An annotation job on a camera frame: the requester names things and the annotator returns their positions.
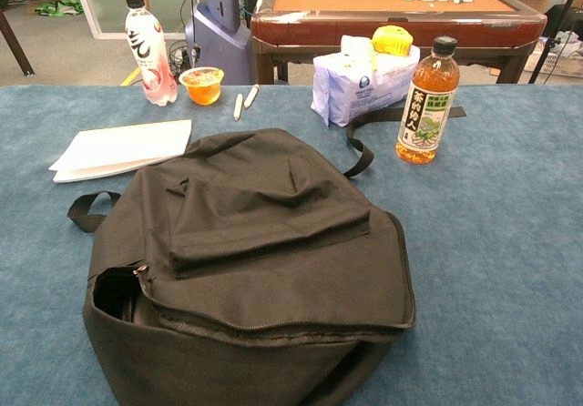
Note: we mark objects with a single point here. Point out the black fabric backpack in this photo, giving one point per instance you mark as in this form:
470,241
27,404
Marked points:
273,287

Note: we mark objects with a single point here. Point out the beige pencil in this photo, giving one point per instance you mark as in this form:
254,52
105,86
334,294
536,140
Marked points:
251,97
238,108

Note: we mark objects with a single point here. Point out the white blue tissue pack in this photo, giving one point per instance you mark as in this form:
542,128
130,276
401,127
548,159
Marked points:
350,92

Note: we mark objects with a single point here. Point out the orange jelly cup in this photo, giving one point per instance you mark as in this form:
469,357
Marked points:
202,88

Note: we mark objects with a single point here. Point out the small white tissue packet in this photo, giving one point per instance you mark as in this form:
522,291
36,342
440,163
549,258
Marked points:
355,46

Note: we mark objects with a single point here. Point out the amber tea bottle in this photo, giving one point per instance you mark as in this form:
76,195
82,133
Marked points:
426,105

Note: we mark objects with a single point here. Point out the white notepad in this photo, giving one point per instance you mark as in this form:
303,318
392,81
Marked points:
123,149

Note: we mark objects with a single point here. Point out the yellow tape measure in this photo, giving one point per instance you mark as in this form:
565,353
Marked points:
391,39

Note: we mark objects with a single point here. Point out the brown mahjong table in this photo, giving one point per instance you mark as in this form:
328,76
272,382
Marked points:
387,26

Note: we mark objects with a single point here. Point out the pink drink bottle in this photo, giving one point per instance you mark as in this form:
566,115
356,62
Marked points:
148,51

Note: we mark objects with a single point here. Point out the blue table cloth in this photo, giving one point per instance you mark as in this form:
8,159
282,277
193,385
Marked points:
501,242

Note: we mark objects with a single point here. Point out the white framed glass partition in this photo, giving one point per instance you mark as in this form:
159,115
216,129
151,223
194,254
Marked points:
88,14

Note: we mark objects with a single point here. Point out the black tripod stand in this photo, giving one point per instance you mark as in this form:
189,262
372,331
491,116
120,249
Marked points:
546,55

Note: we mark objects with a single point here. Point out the green cloth heap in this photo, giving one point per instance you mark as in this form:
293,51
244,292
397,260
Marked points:
59,7

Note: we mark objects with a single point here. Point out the white plastic basket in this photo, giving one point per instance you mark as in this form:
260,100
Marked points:
562,60

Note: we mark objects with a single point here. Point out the dark table leg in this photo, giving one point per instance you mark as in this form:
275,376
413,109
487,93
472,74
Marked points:
16,44

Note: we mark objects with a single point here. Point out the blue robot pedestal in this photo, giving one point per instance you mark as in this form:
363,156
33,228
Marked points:
218,37

